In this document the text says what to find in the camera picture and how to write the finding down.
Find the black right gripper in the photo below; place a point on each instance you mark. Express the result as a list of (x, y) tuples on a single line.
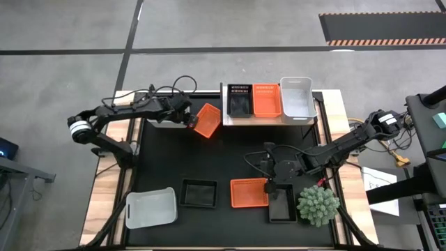
[(267, 164)]

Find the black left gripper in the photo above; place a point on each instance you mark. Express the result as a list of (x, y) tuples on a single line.
[(176, 109)]

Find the orange slotted plastic basket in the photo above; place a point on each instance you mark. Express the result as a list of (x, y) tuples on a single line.
[(249, 193), (267, 101), (209, 120)]

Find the black slotted plastic basket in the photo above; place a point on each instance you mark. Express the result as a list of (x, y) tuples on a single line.
[(198, 193), (239, 104), (284, 209)]

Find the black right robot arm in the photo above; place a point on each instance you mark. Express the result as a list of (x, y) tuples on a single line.
[(341, 144)]

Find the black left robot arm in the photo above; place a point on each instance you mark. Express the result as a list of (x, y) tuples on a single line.
[(115, 111)]

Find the black table mat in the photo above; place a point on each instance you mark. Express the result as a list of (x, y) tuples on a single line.
[(223, 157)]

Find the pale green artificial plant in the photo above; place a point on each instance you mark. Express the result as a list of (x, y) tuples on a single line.
[(317, 205)]

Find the white paper sheet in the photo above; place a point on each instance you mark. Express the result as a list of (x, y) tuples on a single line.
[(374, 178)]

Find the black stand base bar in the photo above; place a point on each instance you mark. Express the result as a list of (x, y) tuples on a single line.
[(397, 190)]

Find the grey equipment cart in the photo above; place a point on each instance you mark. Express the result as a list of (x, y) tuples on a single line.
[(423, 125)]

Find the backlit computer keyboard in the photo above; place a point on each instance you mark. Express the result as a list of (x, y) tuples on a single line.
[(437, 219)]

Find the green box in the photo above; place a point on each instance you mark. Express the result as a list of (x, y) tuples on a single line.
[(444, 144)]

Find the grey metal desk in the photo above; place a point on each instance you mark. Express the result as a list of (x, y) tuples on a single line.
[(17, 167)]

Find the teal box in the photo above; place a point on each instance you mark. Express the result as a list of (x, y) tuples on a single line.
[(440, 120)]

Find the black electronic device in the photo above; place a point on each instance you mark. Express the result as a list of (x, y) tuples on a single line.
[(7, 148)]

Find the black round pole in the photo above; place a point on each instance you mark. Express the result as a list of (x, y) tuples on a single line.
[(435, 97)]

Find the black hazard-striped floor ramp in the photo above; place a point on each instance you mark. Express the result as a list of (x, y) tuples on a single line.
[(383, 28)]

